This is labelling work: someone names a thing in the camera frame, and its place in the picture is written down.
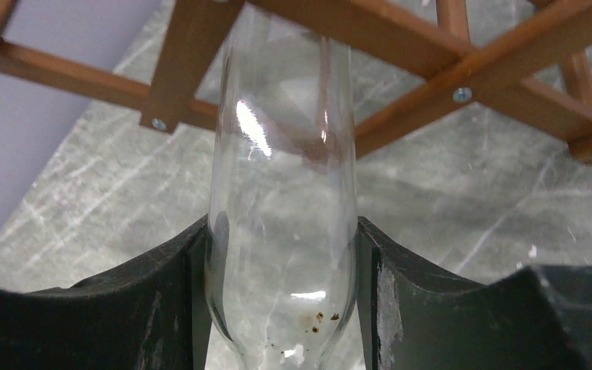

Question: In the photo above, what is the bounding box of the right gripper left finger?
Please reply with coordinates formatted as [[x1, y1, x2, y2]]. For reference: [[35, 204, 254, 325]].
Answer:
[[0, 218, 211, 369]]

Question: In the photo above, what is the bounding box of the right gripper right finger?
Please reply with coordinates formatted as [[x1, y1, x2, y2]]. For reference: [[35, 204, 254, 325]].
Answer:
[[356, 217, 592, 369]]

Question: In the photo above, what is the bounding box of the brown wooden wine rack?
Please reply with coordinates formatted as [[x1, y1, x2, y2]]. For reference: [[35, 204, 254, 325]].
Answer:
[[0, 1, 592, 163]]

